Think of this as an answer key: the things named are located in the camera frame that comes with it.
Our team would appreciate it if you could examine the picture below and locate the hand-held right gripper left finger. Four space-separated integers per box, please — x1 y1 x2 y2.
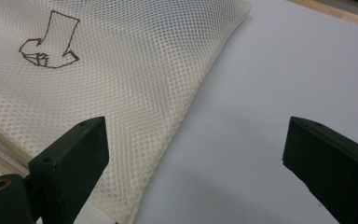
27 116 110 224

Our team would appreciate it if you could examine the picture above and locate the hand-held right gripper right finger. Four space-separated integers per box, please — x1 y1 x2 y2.
282 116 358 224

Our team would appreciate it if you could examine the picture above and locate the white mesh laundry bag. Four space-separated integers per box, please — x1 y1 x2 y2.
0 0 255 224

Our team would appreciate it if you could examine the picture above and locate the white table cover sheet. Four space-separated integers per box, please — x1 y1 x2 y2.
74 0 358 224

